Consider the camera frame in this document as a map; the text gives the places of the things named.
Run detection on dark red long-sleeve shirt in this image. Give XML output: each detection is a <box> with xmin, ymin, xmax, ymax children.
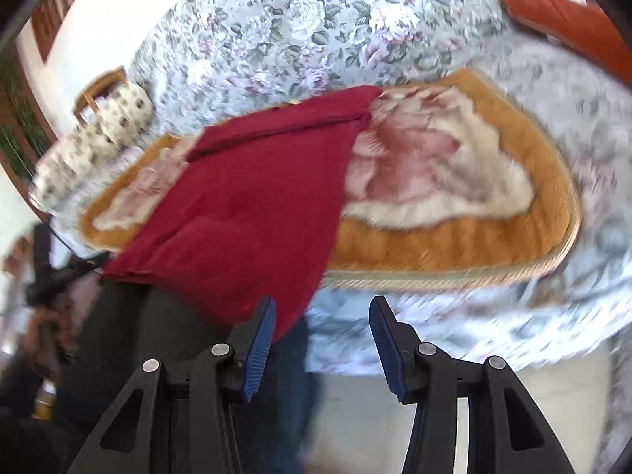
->
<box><xmin>104</xmin><ymin>86</ymin><xmax>380</xmax><ymax>335</ymax></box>

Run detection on person's dark trousers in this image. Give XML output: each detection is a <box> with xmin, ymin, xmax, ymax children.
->
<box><xmin>1</xmin><ymin>282</ymin><xmax>318</xmax><ymax>473</ymax></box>

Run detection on cream patterned cushion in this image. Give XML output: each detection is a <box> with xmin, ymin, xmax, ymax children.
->
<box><xmin>29</xmin><ymin>123</ymin><xmax>120</xmax><ymax>213</ymax></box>
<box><xmin>98</xmin><ymin>81</ymin><xmax>153</xmax><ymax>148</ymax></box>

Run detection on green plant planter ledge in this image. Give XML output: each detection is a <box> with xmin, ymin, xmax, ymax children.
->
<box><xmin>1</xmin><ymin>46</ymin><xmax>55</xmax><ymax>187</ymax></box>

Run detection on wooden side chair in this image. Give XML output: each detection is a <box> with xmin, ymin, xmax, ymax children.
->
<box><xmin>73</xmin><ymin>66</ymin><xmax>128</xmax><ymax>125</ymax></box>

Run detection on orange floral plush blanket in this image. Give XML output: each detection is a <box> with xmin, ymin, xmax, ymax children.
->
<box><xmin>80</xmin><ymin>70</ymin><xmax>582</xmax><ymax>290</ymax></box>

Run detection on wooden window shutter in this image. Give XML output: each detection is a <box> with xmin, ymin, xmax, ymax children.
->
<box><xmin>31</xmin><ymin>0</ymin><xmax>75</xmax><ymax>62</ymax></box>

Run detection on floral blue sofa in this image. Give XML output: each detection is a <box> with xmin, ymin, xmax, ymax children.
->
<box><xmin>29</xmin><ymin>0</ymin><xmax>632</xmax><ymax>474</ymax></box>

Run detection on orange velvet cushion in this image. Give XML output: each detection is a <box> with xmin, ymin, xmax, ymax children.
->
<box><xmin>502</xmin><ymin>0</ymin><xmax>632</xmax><ymax>87</ymax></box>

